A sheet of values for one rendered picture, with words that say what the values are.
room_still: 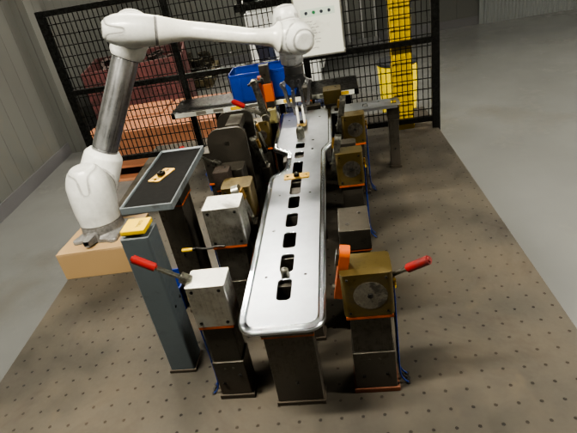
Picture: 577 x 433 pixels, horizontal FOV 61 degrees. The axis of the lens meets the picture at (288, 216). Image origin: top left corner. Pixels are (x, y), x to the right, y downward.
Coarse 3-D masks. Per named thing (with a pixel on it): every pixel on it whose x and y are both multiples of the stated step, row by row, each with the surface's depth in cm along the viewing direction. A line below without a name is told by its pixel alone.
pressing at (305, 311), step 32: (288, 128) 201; (320, 128) 195; (288, 160) 172; (320, 160) 169; (288, 192) 152; (320, 192) 149; (320, 224) 133; (256, 256) 124; (320, 256) 121; (256, 288) 113; (320, 288) 110; (256, 320) 104; (288, 320) 102; (320, 320) 101
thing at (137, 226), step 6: (126, 222) 118; (132, 222) 117; (138, 222) 116; (144, 222) 116; (150, 222) 117; (126, 228) 115; (132, 228) 114; (138, 228) 114; (144, 228) 113; (120, 234) 114; (126, 234) 114; (132, 234) 114; (138, 234) 113
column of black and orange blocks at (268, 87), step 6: (258, 66) 218; (264, 66) 218; (264, 72) 219; (264, 78) 221; (270, 78) 223; (264, 84) 222; (270, 84) 222; (264, 90) 223; (270, 90) 223; (270, 96) 225; (270, 102) 226
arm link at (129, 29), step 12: (120, 12) 169; (132, 12) 169; (108, 24) 164; (120, 24) 164; (132, 24) 165; (144, 24) 166; (108, 36) 166; (120, 36) 166; (132, 36) 166; (144, 36) 167
